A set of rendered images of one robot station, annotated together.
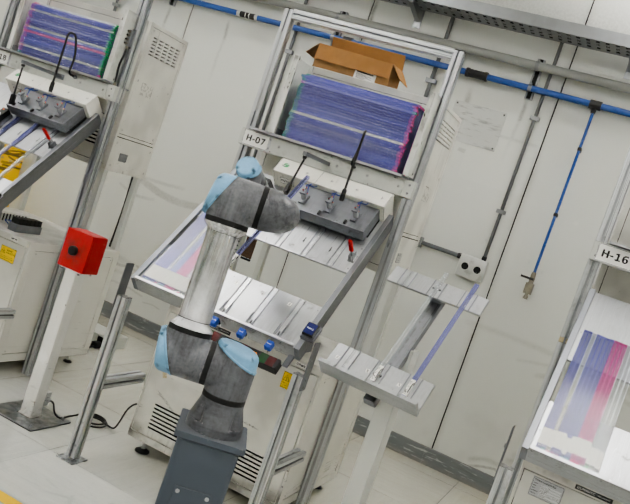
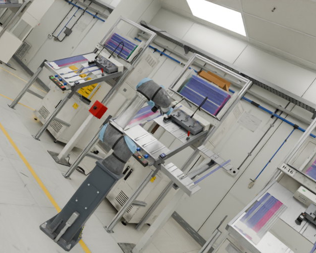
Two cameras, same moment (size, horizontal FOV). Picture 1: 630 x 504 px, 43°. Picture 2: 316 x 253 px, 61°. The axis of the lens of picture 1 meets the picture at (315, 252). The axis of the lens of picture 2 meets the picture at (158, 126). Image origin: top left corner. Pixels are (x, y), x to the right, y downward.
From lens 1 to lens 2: 0.48 m
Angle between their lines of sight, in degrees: 11
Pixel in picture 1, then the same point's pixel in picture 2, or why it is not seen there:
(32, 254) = (83, 108)
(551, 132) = (276, 131)
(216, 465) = (106, 180)
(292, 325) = (157, 152)
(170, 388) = not seen: hidden behind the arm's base
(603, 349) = (272, 201)
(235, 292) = (142, 135)
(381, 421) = (177, 198)
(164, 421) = not seen: hidden behind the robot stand
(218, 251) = (136, 103)
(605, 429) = (264, 230)
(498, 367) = (231, 210)
